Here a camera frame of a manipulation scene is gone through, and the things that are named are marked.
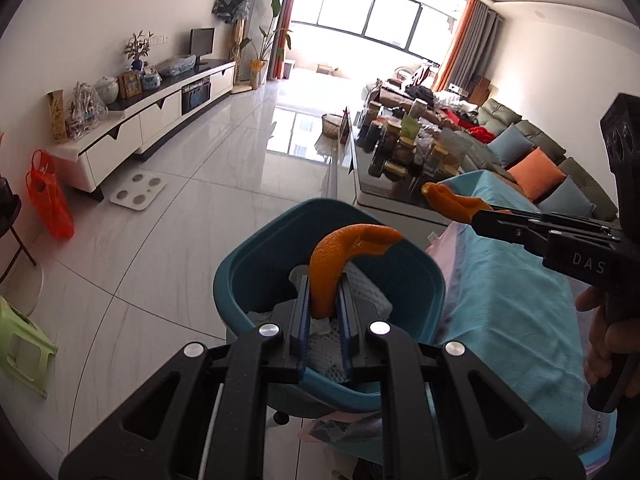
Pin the blue cushion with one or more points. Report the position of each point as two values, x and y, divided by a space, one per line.
567 200
510 145

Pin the white bathroom scale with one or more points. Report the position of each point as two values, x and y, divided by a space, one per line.
137 191

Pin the plastic covered box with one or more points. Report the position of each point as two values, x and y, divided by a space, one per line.
175 65

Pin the green plastic stool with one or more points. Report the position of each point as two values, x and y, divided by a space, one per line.
22 345

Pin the black metal stool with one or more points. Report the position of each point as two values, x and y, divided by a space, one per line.
10 205

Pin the small black monitor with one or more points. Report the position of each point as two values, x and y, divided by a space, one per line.
202 42

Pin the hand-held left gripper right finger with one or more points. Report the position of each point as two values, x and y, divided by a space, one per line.
345 320

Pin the wicker basket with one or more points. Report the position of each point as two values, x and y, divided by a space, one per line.
334 126

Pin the curved orange peel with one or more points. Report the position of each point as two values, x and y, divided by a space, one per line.
327 260

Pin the plant in blue vase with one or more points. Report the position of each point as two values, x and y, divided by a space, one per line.
137 50

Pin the bagged ship model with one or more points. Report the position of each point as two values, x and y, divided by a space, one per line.
85 112

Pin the wooden photo frame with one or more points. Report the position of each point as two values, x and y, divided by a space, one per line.
130 85

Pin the grey and orange curtain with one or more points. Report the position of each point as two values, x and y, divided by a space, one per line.
470 45

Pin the dark green sofa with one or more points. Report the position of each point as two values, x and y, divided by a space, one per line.
540 132

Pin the large black framed window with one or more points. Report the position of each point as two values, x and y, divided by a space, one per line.
375 10

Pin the white ceramic lidded jar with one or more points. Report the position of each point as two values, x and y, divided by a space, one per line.
106 91

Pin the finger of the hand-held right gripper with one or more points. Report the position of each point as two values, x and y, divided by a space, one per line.
520 239
530 221

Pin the covered standing fan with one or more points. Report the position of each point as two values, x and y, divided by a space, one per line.
230 5

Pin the grey and red curtain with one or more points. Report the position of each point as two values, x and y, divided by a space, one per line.
287 10

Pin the white black tv cabinet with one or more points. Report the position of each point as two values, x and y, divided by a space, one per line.
150 120

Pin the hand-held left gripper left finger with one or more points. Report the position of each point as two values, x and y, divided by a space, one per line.
301 320

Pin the white wall sockets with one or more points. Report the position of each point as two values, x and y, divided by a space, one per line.
158 39

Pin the teal plastic bin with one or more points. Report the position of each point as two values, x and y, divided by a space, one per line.
260 260

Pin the person's right hand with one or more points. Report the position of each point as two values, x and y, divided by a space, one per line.
597 350

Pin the small wooden stool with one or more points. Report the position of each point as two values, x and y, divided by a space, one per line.
325 68

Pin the yellow painted vase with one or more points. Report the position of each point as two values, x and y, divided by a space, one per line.
58 117

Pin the group of glass jars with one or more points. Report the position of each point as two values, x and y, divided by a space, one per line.
400 145

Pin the tall leafy potted plant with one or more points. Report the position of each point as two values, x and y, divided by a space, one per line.
257 67

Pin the white standing air conditioner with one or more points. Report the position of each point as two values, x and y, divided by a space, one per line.
260 10

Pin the white paper napkin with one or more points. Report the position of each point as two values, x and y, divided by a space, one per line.
367 290

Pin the pile of clothes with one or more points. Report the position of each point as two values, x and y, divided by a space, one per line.
440 100

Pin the blue white ceramic jar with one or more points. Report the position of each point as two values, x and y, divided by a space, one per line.
151 81

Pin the blue grey tablecloth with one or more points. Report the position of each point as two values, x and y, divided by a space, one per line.
510 310

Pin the small orange peel piece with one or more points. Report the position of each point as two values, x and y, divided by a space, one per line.
455 205

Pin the orange mesh bag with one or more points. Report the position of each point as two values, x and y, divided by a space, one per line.
52 200

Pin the orange cushion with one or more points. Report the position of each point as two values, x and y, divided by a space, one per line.
537 172

